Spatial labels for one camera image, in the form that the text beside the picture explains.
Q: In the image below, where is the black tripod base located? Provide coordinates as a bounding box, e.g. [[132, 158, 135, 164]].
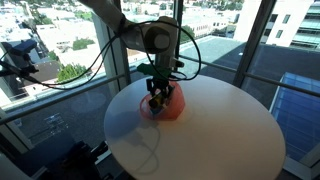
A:
[[49, 139, 111, 180]]

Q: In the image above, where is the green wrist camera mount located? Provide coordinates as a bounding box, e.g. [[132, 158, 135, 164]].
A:
[[136, 59, 185, 82]]

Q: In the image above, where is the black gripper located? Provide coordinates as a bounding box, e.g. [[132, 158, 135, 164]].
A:
[[145, 75, 177, 107]]

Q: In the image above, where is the dark camera on stand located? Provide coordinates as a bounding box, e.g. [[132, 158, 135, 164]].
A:
[[0, 38, 40, 80]]

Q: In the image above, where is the black camera stand cable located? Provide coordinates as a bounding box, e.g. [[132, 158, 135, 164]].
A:
[[19, 33, 122, 92]]

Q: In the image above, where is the orange plastic bag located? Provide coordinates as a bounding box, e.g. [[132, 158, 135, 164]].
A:
[[139, 81, 186, 121]]

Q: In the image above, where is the black looping arm cable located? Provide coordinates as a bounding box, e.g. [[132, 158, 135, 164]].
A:
[[133, 19, 203, 83]]

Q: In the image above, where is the blue mentos pack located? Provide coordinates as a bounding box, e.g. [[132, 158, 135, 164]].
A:
[[149, 106, 164, 117]]

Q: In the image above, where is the white round pedestal table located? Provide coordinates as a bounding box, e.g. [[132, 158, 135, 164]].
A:
[[103, 73, 287, 180]]

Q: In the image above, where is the metal window handrail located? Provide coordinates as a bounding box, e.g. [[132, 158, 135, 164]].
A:
[[0, 73, 130, 126], [179, 54, 320, 99]]

